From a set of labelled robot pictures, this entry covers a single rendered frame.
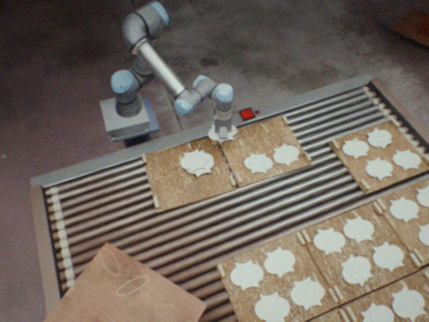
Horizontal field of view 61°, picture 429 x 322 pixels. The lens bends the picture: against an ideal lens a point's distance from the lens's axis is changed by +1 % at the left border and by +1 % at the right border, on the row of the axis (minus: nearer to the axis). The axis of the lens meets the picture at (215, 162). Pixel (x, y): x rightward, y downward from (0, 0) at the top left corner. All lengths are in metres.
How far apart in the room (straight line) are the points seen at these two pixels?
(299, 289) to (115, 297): 0.76
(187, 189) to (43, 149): 1.84
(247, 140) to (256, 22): 2.55
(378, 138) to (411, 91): 1.90
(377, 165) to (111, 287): 1.41
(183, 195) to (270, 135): 0.60
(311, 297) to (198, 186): 0.73
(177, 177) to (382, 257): 1.02
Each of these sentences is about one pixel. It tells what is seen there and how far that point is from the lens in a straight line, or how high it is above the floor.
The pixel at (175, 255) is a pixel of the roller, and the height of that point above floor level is 0.92.
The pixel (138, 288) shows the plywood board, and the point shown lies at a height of 1.04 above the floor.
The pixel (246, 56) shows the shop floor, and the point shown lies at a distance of 3.92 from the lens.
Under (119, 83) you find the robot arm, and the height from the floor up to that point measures 1.18.
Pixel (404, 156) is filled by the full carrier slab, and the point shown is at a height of 0.95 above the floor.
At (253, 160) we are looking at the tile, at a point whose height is 0.94.
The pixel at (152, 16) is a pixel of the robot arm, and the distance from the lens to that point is 1.70.
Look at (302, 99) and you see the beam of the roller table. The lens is 2.27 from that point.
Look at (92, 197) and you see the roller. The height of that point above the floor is 0.91.
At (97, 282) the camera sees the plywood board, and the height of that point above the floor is 1.04.
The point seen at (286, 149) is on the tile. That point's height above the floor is 0.94.
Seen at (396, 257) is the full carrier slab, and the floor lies 0.95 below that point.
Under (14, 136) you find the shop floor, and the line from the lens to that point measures 3.60.
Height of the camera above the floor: 2.51
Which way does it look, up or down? 56 degrees down
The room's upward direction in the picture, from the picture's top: 1 degrees clockwise
